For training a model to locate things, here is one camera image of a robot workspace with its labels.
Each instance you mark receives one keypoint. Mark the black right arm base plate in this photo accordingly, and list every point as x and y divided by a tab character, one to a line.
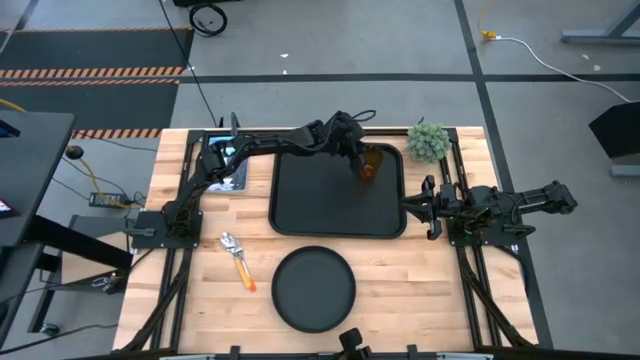
500	240

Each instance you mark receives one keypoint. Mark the black rectangular serving tray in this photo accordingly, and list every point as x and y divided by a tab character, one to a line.
320	200

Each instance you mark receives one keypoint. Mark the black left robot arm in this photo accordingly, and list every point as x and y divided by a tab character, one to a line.
260	145

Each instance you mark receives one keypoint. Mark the black clamp post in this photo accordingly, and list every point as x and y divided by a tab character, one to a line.
234	121

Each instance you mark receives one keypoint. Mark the black table-level camera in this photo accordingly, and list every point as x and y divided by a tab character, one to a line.
352	342

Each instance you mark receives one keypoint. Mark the black angular stand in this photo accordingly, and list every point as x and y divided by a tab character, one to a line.
617	132

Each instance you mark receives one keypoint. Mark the small green artificial plant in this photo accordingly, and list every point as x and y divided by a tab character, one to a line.
428	142

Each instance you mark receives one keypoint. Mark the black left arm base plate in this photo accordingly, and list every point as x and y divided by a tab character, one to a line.
150	222

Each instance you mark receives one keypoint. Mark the black round plate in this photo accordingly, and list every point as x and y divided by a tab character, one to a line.
313	290

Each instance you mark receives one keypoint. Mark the grey caster wheel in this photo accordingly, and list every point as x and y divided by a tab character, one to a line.
49	329

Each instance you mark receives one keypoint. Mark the black aluminium table frame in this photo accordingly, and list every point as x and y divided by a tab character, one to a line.
390	132

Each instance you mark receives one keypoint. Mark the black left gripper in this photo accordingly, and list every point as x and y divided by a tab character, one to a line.
347	132

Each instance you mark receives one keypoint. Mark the black power adapter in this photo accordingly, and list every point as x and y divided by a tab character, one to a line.
106	200

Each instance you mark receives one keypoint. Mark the dark tablet with blue picture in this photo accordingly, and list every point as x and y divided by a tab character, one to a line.
238	180

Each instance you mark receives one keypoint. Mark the black desk leg frame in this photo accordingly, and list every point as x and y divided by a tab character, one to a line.
75	245

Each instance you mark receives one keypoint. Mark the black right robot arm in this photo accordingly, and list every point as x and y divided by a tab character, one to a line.
545	197

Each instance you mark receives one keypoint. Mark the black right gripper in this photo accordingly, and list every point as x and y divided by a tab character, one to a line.
450	202

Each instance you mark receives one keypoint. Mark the black desk top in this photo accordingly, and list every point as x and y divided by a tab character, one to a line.
30	170

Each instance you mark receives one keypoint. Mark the black mat with hazard stripes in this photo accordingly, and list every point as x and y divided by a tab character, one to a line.
90	107
95	50

